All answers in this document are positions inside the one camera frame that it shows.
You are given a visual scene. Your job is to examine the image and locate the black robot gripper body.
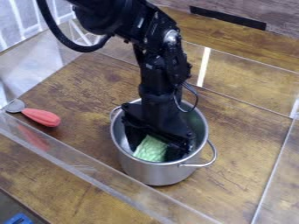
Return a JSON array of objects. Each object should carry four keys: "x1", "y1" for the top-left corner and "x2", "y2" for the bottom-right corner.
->
[{"x1": 121, "y1": 87, "x2": 193, "y2": 143}]

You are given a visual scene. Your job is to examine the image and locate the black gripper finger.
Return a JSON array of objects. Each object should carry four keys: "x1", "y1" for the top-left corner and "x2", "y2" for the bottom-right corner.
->
[
  {"x1": 164, "y1": 139, "x2": 193, "y2": 162},
  {"x1": 122, "y1": 121, "x2": 147, "y2": 151}
]

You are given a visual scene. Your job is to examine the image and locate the green bumpy gourd toy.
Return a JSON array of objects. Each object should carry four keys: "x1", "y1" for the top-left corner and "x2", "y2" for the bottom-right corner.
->
[{"x1": 133, "y1": 136, "x2": 167, "y2": 162}]

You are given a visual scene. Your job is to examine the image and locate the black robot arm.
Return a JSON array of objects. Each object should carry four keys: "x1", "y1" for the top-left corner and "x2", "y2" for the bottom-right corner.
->
[{"x1": 68, "y1": 0, "x2": 193, "y2": 162}]

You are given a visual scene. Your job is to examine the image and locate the silver steel pot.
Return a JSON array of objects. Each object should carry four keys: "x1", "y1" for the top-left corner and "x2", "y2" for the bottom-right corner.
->
[{"x1": 109, "y1": 107, "x2": 217, "y2": 186}]

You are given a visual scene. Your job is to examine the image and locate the blue object at corner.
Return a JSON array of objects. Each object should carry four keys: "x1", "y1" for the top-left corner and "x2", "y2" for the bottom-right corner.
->
[{"x1": 4, "y1": 213, "x2": 33, "y2": 224}]

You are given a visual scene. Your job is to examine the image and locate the clear acrylic front barrier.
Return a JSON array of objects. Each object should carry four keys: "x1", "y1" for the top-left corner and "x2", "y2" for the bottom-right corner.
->
[{"x1": 0, "y1": 111, "x2": 219, "y2": 224}]

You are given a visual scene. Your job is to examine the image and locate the red handled metal spatula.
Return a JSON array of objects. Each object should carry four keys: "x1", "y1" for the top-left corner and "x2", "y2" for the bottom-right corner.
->
[{"x1": 4, "y1": 99, "x2": 61, "y2": 127}]

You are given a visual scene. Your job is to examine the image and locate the clear acrylic corner bracket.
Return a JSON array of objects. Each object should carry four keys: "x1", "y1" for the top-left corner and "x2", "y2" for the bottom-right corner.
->
[{"x1": 68, "y1": 19, "x2": 105, "y2": 46}]

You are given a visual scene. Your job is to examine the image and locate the black wall strip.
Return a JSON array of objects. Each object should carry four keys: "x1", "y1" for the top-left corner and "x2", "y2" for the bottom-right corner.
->
[{"x1": 189, "y1": 6, "x2": 267, "y2": 31}]

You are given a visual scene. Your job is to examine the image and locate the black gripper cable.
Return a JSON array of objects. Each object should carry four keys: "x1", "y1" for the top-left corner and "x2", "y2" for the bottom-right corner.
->
[{"x1": 34, "y1": 0, "x2": 114, "y2": 53}]

